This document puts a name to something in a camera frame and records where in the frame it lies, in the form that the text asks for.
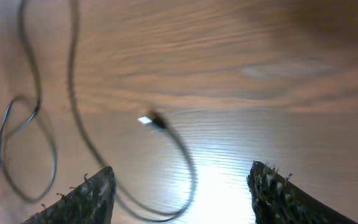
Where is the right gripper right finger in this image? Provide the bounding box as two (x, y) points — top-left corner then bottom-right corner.
(247, 161), (355, 224)

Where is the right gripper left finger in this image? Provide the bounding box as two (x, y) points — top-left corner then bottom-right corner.
(24, 166), (116, 224)

